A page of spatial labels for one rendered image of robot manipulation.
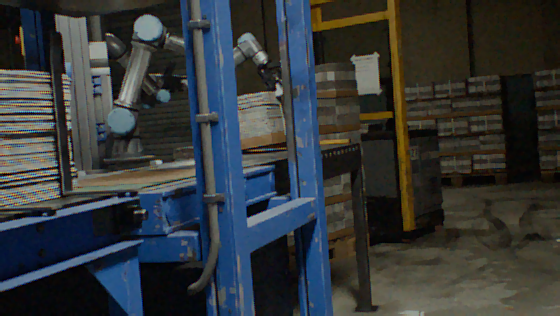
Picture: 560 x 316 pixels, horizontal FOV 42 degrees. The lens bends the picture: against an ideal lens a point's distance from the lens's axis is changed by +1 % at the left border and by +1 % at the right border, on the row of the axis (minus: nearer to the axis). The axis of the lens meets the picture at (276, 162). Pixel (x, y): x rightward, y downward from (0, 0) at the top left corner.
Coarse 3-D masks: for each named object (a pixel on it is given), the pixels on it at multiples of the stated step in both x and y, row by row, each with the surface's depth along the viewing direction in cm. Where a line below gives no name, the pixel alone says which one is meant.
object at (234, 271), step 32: (224, 0) 152; (224, 32) 151; (192, 64) 150; (224, 64) 150; (192, 96) 150; (224, 96) 149; (192, 128) 151; (224, 128) 149; (224, 160) 149; (224, 192) 150; (224, 224) 150; (224, 256) 151; (224, 288) 151
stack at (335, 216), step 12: (324, 144) 465; (180, 156) 406; (192, 156) 400; (336, 180) 475; (324, 192) 462; (336, 192) 473; (336, 204) 474; (336, 216) 472; (336, 228) 473; (288, 240) 430; (336, 240) 476; (336, 252) 471
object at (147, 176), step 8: (112, 176) 217; (120, 176) 211; (128, 176) 210; (136, 176) 205; (144, 176) 202; (152, 176) 199; (160, 176) 196; (168, 176) 193; (176, 176) 190; (184, 176) 187; (80, 184) 189; (88, 184) 186; (96, 184) 183; (104, 184) 181; (112, 184) 178; (120, 184) 177
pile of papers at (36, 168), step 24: (0, 72) 135; (24, 72) 142; (0, 96) 135; (24, 96) 141; (48, 96) 148; (0, 120) 135; (24, 120) 141; (48, 120) 148; (0, 144) 135; (24, 144) 142; (48, 144) 149; (0, 168) 135; (24, 168) 142; (48, 168) 148; (72, 168) 155; (0, 192) 134; (24, 192) 140; (48, 192) 147
